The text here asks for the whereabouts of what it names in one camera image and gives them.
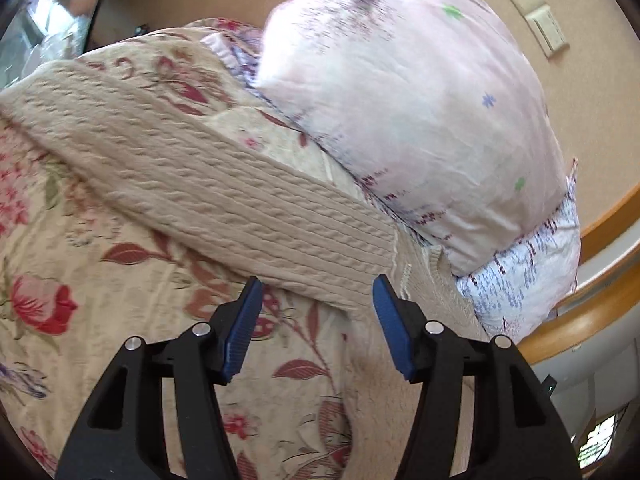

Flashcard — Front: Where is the pink pillow with green clovers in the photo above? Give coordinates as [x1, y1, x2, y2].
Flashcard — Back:
[255, 0, 566, 275]

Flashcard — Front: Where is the white pink pillow tree print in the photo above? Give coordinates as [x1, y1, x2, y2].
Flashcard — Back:
[457, 160, 582, 342]

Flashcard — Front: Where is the wooden curved headboard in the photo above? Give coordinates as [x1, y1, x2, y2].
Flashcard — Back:
[518, 188, 639, 365]

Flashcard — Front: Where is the beige wall switch plate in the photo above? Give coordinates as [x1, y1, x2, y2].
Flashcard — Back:
[525, 4, 568, 58]

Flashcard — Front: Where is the beige cable-knit sweater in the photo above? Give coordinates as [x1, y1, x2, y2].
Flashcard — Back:
[0, 58, 492, 480]

